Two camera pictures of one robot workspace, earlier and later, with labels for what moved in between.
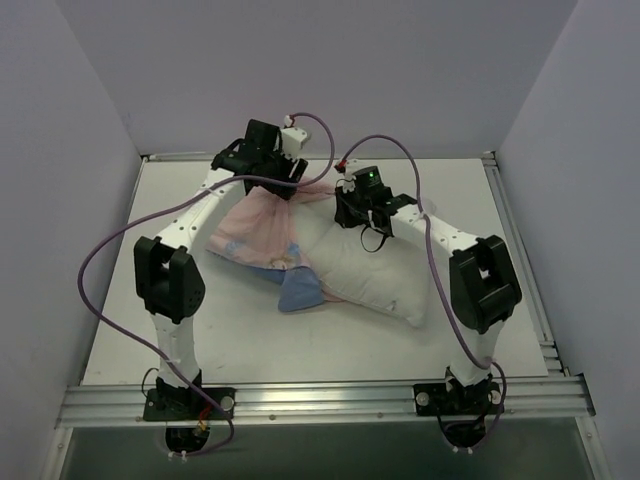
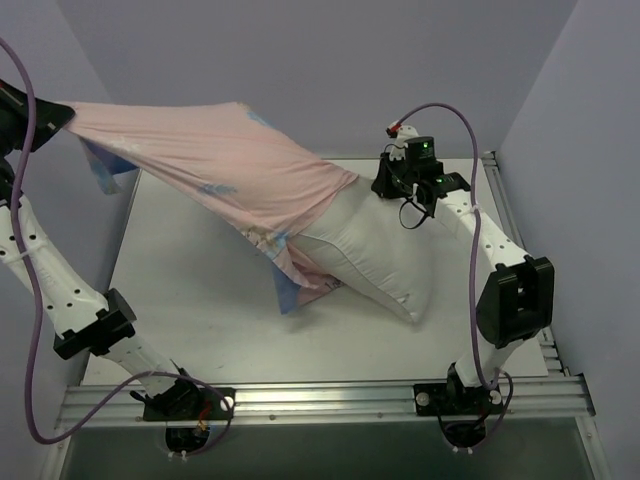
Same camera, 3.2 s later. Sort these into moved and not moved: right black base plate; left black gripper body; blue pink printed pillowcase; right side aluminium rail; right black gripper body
Moved: left black gripper body; right black gripper body; blue pink printed pillowcase
Not moved: right side aluminium rail; right black base plate
